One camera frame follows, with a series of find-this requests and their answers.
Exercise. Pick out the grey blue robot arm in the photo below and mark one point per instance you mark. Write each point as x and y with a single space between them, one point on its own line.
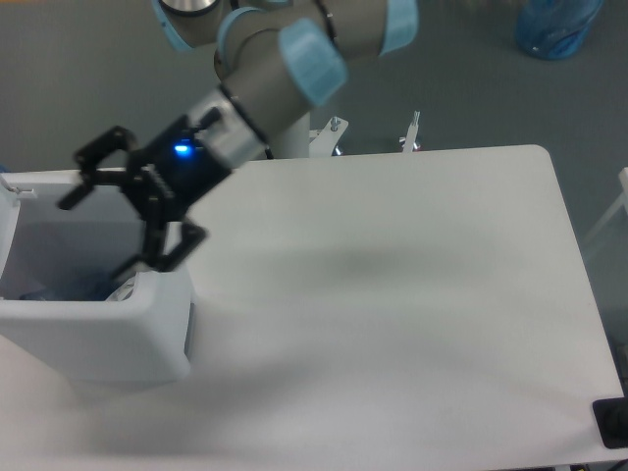
277 62

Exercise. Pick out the metal levelling foot bolt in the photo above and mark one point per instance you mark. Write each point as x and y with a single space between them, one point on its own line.
409 142

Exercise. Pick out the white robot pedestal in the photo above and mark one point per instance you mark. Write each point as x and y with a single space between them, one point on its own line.
293 143

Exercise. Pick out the white plastic trash can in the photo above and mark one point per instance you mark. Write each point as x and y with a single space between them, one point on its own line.
141 336

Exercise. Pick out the black device at table corner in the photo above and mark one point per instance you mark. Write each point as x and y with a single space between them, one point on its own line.
611 418

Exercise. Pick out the clear plastic water bottle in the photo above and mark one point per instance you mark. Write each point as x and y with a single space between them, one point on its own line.
97 287

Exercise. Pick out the blue water jug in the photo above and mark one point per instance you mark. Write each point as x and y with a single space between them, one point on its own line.
554 30

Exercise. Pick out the white furniture edge right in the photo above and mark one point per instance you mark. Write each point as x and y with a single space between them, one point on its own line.
609 224

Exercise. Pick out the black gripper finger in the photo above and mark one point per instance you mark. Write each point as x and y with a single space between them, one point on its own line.
90 156
158 252

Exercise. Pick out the white pedestal base frame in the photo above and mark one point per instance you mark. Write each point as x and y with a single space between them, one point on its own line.
326 141

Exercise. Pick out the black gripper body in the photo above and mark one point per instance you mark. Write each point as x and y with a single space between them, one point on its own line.
171 173

